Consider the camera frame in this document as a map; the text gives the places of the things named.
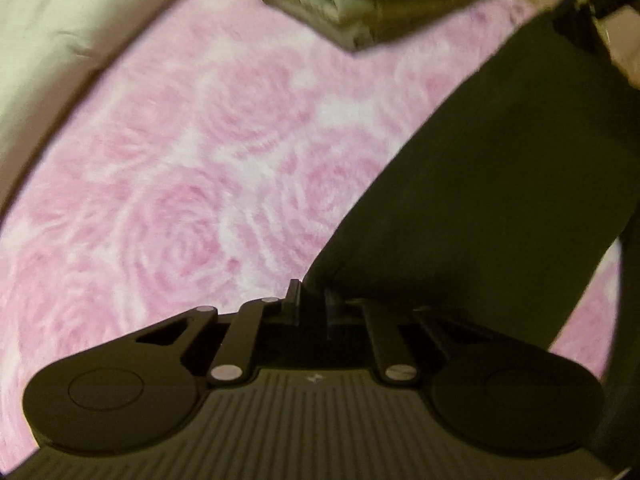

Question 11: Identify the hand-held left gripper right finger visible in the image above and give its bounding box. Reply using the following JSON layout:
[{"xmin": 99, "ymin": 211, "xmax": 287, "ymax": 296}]
[{"xmin": 325, "ymin": 287, "xmax": 503, "ymax": 385}]

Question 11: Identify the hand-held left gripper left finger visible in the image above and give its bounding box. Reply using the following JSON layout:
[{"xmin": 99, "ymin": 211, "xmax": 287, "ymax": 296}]
[{"xmin": 120, "ymin": 280, "xmax": 303, "ymax": 387}]

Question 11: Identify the black garment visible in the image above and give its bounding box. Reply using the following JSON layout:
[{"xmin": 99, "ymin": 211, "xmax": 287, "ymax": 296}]
[{"xmin": 302, "ymin": 0, "xmax": 640, "ymax": 357}]

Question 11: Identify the brown garment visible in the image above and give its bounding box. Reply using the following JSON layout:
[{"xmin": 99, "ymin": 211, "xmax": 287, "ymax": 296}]
[{"xmin": 260, "ymin": 0, "xmax": 498, "ymax": 54}]

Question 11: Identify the pink floral blanket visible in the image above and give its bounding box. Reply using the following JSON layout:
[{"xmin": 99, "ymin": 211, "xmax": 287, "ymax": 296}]
[{"xmin": 0, "ymin": 0, "xmax": 627, "ymax": 461}]

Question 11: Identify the white striped duvet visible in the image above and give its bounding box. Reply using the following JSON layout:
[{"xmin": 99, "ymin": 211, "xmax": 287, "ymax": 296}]
[{"xmin": 0, "ymin": 0, "xmax": 177, "ymax": 213}]

